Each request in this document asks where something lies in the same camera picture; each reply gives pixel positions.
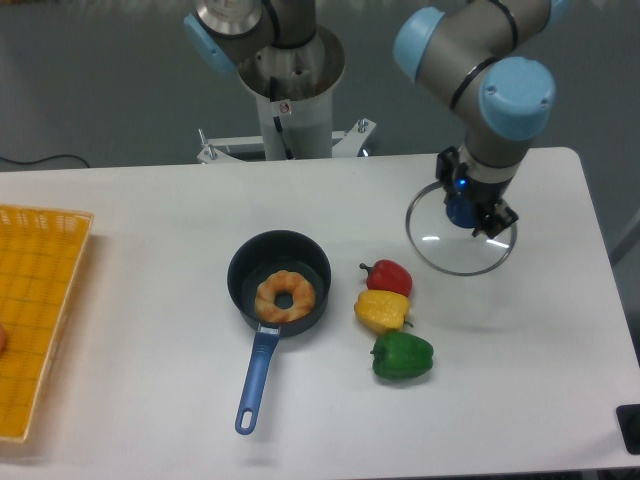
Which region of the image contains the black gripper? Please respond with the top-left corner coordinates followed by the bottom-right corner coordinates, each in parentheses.
top-left (435, 146), bottom-right (519, 238)

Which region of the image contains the glass lid blue knob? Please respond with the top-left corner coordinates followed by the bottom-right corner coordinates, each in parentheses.
top-left (405, 182), bottom-right (517, 276)

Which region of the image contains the dark pot blue handle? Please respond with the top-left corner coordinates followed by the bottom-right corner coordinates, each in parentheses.
top-left (227, 230), bottom-right (332, 435)

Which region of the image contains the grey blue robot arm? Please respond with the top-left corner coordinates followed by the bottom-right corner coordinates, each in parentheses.
top-left (183, 1), bottom-right (564, 237)

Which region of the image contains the red bell pepper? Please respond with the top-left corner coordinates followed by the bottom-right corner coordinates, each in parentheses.
top-left (359, 259), bottom-right (413, 297)

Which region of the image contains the yellow bell pepper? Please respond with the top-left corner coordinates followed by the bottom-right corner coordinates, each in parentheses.
top-left (354, 290), bottom-right (412, 335)

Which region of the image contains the green bell pepper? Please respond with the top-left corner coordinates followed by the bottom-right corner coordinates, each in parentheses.
top-left (370, 331), bottom-right (434, 380)

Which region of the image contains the glazed donut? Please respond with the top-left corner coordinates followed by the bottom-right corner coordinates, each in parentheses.
top-left (254, 270), bottom-right (316, 324)

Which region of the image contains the black device at table edge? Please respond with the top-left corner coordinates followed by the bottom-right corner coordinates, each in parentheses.
top-left (616, 404), bottom-right (640, 455)

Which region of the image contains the yellow plastic basket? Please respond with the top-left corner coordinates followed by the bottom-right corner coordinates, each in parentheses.
top-left (1, 204), bottom-right (94, 443)

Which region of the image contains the white metal base frame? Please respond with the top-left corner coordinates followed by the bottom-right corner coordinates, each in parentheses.
top-left (196, 118), bottom-right (377, 165)

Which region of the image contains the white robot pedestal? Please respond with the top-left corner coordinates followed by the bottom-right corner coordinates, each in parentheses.
top-left (238, 25), bottom-right (345, 160)

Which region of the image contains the black floor cable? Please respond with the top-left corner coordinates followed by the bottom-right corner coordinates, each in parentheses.
top-left (0, 153), bottom-right (92, 169)

